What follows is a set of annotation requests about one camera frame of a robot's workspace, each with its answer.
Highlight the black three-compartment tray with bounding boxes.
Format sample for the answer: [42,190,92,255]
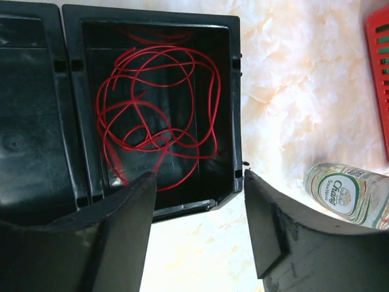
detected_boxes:
[1,1,243,225]

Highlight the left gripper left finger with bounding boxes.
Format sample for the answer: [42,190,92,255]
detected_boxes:
[1,172,156,291]

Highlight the clear glass soda bottle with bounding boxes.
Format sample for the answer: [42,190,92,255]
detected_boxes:
[304,163,388,230]

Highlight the red plastic shopping basket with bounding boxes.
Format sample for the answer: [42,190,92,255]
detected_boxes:
[365,4,388,158]

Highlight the red wires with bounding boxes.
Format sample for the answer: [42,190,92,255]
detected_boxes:
[96,45,222,192]

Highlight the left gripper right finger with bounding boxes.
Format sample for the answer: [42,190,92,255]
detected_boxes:
[244,170,388,291]

